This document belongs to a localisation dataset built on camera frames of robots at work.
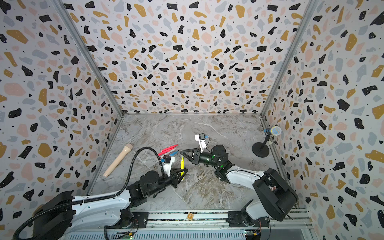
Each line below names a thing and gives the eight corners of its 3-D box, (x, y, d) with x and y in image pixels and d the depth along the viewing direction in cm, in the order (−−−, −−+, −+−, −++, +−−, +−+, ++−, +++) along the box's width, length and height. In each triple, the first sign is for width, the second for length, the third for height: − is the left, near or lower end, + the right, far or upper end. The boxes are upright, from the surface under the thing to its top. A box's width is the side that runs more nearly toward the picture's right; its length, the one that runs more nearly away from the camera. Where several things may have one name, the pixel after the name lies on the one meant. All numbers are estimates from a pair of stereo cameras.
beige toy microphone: (103, 176, 90) (100, 173, 88) (129, 145, 105) (127, 142, 102) (108, 178, 90) (105, 175, 87) (134, 147, 104) (132, 144, 101)
